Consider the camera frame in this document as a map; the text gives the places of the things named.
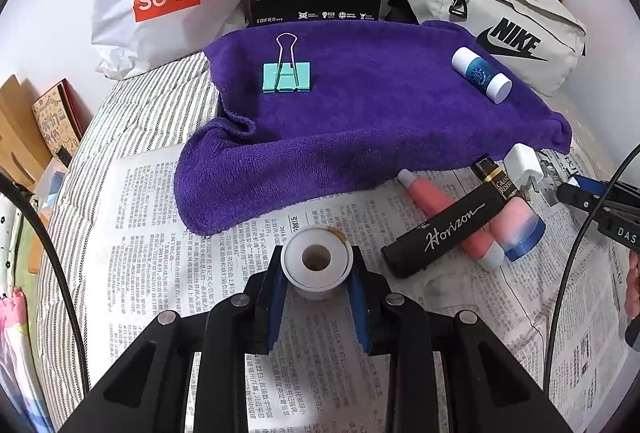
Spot red tube with grey ends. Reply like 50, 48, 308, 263
397, 169, 502, 270

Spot clear plastic packet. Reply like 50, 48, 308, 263
35, 166, 68, 214

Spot brown patterned box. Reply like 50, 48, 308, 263
31, 80, 93, 164

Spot dark brown gold lighter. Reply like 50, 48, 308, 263
470, 155, 523, 209

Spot pink and blue bottle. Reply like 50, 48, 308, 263
492, 200, 547, 263

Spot pink patterned cloth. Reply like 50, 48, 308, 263
0, 285, 53, 433

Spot white tape roll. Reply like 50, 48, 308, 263
280, 227, 351, 301

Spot newspaper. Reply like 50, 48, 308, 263
82, 148, 640, 433

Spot person's right hand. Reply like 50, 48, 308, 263
625, 254, 640, 310

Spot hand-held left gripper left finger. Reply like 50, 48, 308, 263
59, 243, 291, 433

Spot green binder clip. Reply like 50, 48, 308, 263
262, 33, 313, 93

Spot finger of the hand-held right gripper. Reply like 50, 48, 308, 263
567, 172, 611, 195
556, 183, 603, 215

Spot purple towel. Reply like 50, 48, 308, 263
173, 19, 572, 238

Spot striped bed sheet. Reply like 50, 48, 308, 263
35, 50, 626, 433

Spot white and blue glue stick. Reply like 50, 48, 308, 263
451, 47, 513, 104

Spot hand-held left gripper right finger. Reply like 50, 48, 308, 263
347, 245, 573, 433

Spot black tube case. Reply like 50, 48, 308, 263
381, 187, 496, 279

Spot white charger plug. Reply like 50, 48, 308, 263
502, 144, 543, 203

